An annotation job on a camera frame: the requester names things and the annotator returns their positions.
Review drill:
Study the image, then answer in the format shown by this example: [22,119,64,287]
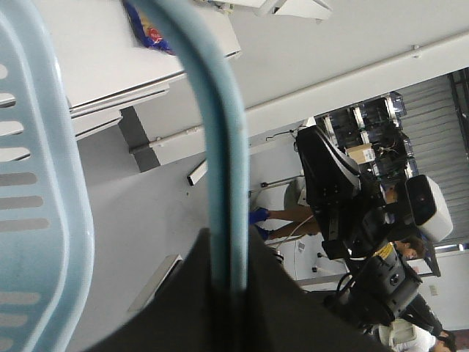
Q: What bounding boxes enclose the metal storage rack blue bins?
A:
[315,91,418,186]

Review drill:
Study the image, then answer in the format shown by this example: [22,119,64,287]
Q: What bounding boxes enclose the light blue plastic basket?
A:
[1,1,249,351]

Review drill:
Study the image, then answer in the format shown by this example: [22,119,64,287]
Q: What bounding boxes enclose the blue snack bag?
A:
[122,1,175,56]

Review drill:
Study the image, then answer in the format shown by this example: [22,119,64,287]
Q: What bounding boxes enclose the seated person with glasses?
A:
[248,177,426,260]

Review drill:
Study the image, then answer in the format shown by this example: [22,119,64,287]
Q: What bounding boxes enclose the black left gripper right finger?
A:
[241,227,388,351]

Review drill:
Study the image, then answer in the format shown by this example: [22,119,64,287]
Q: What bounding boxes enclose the white store shelving unit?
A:
[34,1,185,139]

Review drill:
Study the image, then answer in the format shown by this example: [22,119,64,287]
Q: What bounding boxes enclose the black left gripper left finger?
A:
[88,228,215,351]

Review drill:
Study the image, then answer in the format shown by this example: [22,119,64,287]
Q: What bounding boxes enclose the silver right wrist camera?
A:
[405,175,454,243]

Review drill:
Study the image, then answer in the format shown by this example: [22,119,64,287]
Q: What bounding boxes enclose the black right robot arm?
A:
[296,125,422,329]

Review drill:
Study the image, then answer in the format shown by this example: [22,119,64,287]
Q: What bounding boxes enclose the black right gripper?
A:
[296,126,407,260]

